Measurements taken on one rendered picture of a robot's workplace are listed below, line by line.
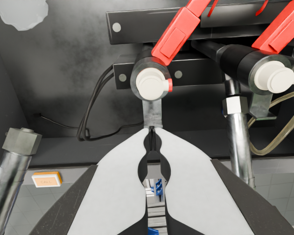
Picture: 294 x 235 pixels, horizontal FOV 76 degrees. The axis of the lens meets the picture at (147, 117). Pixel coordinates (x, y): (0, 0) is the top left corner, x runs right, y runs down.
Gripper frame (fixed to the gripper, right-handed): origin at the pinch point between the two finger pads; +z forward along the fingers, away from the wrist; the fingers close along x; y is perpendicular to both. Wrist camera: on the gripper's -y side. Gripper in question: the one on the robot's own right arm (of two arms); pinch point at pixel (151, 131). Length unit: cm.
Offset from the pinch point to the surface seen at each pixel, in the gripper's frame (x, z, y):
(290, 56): 15.2, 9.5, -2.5
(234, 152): 7.3, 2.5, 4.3
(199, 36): 6.7, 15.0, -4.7
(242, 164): 7.8, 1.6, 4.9
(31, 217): -127, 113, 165
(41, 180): -22.6, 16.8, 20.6
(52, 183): -20.6, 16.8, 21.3
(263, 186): 100, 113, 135
